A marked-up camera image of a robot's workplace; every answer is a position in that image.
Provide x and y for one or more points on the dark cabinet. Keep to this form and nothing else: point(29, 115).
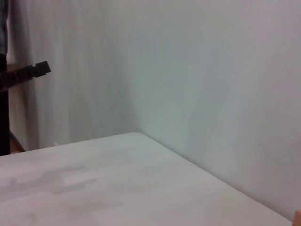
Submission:
point(4, 117)

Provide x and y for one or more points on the wooden dispenser stand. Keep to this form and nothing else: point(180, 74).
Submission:
point(298, 219)

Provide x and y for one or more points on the dark bar with black block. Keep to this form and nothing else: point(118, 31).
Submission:
point(41, 69)

